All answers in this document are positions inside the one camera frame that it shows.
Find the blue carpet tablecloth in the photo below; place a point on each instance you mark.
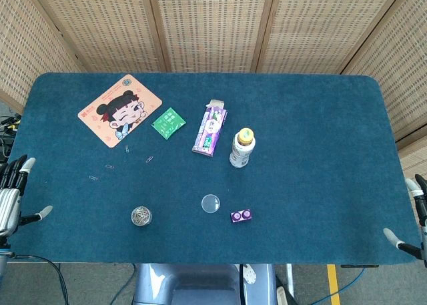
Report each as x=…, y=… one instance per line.
x=300, y=151

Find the white perforated plate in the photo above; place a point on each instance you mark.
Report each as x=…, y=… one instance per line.
x=250, y=274

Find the purple two-stud toy brick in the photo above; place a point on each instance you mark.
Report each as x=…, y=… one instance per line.
x=241, y=216

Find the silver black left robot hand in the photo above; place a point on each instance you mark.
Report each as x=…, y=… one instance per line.
x=10, y=205

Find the clear round plastic lid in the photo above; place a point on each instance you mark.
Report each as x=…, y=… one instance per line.
x=210, y=203

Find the white bottle with yellow cap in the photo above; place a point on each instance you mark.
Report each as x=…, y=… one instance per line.
x=241, y=151

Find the purple toothpaste box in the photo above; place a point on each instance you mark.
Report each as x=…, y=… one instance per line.
x=208, y=131

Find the grey blue robot torso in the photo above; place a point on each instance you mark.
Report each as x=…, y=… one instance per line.
x=200, y=281

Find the green sachet packet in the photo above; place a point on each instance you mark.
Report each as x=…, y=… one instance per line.
x=168, y=123

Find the woven bamboo screen panel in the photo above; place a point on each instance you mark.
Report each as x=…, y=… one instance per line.
x=20, y=51
x=100, y=24
x=327, y=24
x=400, y=68
x=213, y=24

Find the round container of paperclips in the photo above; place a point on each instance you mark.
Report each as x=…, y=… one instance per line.
x=141, y=216

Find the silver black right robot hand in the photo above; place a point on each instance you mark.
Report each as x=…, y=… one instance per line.
x=423, y=231

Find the white table leg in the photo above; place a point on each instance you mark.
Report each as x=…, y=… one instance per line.
x=289, y=278

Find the orange cartoon girl mouse pad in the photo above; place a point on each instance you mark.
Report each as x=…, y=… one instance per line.
x=100, y=125

